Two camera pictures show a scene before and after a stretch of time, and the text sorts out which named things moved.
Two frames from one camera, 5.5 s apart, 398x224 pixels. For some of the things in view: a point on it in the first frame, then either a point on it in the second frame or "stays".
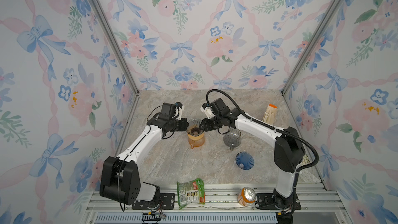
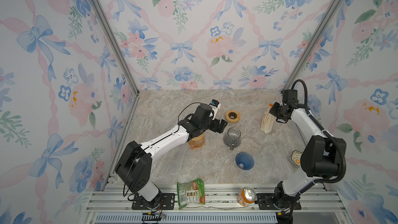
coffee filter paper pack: x=270 y=114 stays
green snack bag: x=190 y=192 stays
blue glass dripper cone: x=244 y=161 stays
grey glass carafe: x=233 y=138 stays
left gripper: x=184 y=123 to x=222 y=126
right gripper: x=204 y=125 to x=272 y=111
